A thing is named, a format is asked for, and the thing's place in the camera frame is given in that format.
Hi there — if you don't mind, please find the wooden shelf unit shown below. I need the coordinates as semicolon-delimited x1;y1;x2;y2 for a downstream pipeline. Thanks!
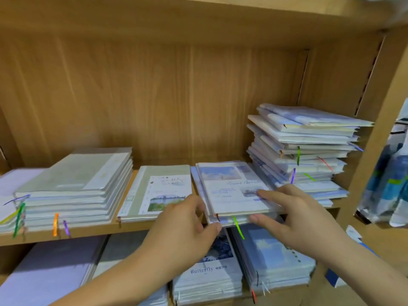
0;0;408;306

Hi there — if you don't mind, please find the white blue standing pouch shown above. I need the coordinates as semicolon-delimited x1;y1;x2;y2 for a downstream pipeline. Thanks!
357;102;408;228

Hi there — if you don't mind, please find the stack of sage cover notebooks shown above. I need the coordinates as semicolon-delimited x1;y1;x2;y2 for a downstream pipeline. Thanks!
13;147;135;230

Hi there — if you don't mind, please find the white green picture notebook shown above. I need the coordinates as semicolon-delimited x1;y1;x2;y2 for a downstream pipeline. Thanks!
118;164;193;224

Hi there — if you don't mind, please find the lilac cover notebook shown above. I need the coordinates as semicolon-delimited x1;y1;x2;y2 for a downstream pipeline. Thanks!
0;167;47;235

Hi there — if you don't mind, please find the pastel grid pattern notebook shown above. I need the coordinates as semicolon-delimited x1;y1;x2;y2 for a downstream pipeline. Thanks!
92;231;172;306

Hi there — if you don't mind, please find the large plain lilac notebook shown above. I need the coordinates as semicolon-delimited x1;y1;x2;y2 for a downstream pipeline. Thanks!
0;235;106;306

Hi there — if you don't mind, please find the person's left hand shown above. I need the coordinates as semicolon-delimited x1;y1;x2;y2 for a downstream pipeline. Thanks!
137;194;223;281

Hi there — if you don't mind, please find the sky cloud cover notebook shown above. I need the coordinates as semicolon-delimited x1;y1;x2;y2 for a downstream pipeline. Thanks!
229;223;316;294

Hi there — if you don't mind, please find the blue butterfly cover notebook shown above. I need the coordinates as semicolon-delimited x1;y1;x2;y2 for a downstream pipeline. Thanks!
172;227;244;306

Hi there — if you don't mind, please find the person's right hand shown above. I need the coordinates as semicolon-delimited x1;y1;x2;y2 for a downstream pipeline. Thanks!
249;183;348;265

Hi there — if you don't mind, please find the pile of small notebooks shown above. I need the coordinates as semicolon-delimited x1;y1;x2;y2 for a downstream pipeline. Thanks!
245;103;375;208

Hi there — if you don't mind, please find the stack of sky photo notebooks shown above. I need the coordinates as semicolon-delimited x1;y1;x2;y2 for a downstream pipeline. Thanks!
190;161;283;228

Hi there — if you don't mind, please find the blue white small box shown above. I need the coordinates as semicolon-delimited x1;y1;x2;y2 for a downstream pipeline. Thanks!
325;225;377;287

